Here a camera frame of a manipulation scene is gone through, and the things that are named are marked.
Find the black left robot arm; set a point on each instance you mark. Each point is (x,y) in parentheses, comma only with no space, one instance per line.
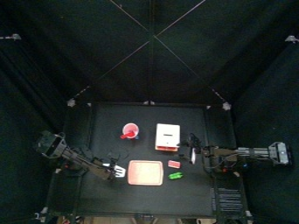
(79,159)

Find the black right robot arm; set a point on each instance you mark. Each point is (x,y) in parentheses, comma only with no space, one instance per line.
(249,152)

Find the red toy sushi piece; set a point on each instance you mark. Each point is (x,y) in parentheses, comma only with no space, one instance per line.
(174,164)

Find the white box with red base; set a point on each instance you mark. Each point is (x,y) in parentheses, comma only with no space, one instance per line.
(167,137)

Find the pink square tray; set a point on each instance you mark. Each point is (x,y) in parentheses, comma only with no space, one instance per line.
(145,172)

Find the white text label sticker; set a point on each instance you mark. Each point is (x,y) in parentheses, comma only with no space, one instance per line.
(230,201)

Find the silver frame middle bracket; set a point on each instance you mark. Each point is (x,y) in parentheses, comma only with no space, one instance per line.
(149,102)

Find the silver frame corner bracket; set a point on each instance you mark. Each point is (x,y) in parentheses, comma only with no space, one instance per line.
(71,102)
(226,106)

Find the silver table corner bracket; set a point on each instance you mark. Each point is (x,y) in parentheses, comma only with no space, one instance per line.
(42,215)
(249,215)

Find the silver frame upper bracket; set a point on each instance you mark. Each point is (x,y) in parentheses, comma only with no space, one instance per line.
(15,36)
(292,38)

